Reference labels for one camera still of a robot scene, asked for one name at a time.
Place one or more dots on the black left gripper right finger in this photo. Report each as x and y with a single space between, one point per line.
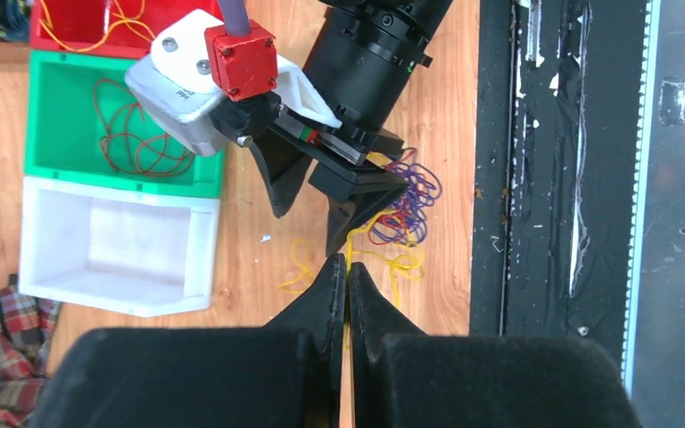
404 377

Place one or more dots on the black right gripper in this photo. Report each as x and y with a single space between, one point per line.
355 194

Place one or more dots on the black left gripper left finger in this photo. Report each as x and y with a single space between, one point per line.
286 373

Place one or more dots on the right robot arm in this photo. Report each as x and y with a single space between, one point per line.
360 63

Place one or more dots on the white plastic bin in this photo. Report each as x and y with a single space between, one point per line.
136 253

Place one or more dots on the green plastic bin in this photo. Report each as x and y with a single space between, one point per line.
84 126

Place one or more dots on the red plastic bin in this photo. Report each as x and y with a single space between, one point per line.
118 29

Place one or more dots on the plaid flannel shirt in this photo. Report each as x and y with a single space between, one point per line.
26 328

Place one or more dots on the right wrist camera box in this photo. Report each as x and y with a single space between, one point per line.
174 86

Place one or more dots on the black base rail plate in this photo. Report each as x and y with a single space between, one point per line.
564 110

